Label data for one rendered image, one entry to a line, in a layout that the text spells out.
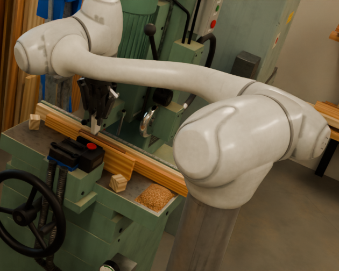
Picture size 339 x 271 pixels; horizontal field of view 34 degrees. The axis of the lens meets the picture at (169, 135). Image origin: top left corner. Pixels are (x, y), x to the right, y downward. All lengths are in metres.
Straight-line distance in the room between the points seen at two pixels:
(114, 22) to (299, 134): 0.57
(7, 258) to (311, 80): 2.60
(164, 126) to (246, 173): 1.01
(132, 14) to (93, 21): 0.27
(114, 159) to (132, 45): 0.37
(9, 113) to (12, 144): 1.49
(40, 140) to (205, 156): 1.08
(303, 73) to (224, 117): 3.15
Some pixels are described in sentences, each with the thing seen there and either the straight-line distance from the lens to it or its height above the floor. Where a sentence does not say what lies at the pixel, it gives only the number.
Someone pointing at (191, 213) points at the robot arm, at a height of 1.31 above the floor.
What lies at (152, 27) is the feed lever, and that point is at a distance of 1.51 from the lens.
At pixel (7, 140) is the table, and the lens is 1.87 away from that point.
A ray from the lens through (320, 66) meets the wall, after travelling 3.99.
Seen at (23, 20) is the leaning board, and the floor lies 0.80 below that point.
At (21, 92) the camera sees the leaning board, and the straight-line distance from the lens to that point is 3.29.
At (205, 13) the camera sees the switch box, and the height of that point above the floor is 1.40.
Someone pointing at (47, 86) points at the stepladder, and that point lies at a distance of 2.66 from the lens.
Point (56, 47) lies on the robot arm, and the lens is 1.26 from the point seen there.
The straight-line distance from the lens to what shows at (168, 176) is 1.77.
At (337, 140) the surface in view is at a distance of 3.60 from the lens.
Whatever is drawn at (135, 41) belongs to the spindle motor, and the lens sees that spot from 1.64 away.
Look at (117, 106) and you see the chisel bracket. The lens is 1.82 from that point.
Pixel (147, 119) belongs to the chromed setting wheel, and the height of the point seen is 1.05.
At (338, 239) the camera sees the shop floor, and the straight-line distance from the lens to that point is 3.63.
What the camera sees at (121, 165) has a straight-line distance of 1.75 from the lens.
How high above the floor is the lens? 1.89
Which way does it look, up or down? 28 degrees down
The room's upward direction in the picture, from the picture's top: 17 degrees clockwise
